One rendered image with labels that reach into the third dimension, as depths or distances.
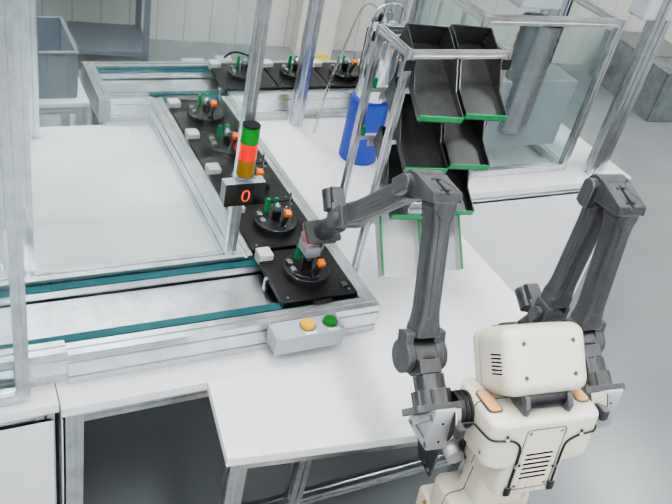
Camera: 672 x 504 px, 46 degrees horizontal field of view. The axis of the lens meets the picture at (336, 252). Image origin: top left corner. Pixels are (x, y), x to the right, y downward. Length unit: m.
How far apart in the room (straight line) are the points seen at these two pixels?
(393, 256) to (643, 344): 2.19
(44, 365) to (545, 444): 1.20
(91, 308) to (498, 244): 1.92
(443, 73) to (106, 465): 1.81
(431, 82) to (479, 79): 0.17
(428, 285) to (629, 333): 2.75
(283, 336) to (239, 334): 0.12
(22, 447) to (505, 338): 1.23
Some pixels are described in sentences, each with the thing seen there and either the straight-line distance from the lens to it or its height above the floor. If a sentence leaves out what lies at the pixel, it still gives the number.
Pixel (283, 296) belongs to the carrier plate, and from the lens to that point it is 2.28.
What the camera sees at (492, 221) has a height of 0.70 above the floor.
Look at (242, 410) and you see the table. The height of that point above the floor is 0.86.
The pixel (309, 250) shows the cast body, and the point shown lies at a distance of 2.30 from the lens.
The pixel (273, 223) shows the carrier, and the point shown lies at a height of 0.99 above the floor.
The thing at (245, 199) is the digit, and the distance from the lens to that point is 2.26.
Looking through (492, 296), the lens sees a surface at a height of 0.86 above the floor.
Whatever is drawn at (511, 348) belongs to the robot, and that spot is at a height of 1.36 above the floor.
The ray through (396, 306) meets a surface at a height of 0.86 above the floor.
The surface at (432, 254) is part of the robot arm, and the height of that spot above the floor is 1.46.
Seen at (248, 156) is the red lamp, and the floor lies 1.33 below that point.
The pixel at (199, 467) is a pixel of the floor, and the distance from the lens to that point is 3.07.
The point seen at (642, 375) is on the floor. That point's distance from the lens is 4.17.
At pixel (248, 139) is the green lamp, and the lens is 2.16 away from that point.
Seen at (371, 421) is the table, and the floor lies 0.86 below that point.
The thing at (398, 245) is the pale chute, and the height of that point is 1.06.
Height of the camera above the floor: 2.41
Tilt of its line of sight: 35 degrees down
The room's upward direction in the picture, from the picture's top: 13 degrees clockwise
